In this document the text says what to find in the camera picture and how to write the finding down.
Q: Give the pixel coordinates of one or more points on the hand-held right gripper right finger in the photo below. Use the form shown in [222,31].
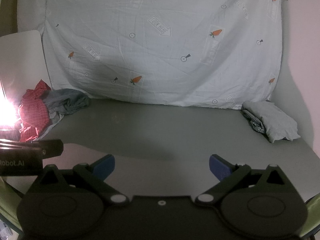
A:
[219,168]

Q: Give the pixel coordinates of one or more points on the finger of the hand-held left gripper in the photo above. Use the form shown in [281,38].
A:
[51,148]

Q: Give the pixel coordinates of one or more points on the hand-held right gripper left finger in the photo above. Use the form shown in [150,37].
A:
[104,167]

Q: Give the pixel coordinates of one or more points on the red checked garment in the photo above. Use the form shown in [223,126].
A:
[32,112]

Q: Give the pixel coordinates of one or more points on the light green cloth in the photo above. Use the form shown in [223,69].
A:
[313,215]
[8,200]

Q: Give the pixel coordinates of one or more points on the grey-blue crumpled garment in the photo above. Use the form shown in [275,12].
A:
[67,102]

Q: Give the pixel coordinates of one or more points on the folded dark checked garment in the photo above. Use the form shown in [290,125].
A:
[253,122]

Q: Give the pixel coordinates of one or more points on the folded grey garment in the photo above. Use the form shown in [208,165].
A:
[273,120]

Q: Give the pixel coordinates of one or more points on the white rounded board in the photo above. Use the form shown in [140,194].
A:
[20,62]

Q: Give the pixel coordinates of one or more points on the carrot printed white quilt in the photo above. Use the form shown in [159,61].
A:
[162,42]

